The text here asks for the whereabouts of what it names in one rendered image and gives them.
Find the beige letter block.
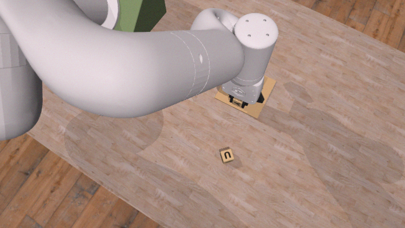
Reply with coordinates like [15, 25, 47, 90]
[232, 97, 243, 107]
[220, 149, 234, 164]

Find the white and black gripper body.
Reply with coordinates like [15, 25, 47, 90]
[221, 76, 264, 104]

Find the tan square mat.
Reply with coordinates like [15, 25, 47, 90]
[214, 75, 276, 119]

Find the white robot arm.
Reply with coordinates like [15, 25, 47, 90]
[0, 0, 279, 141]

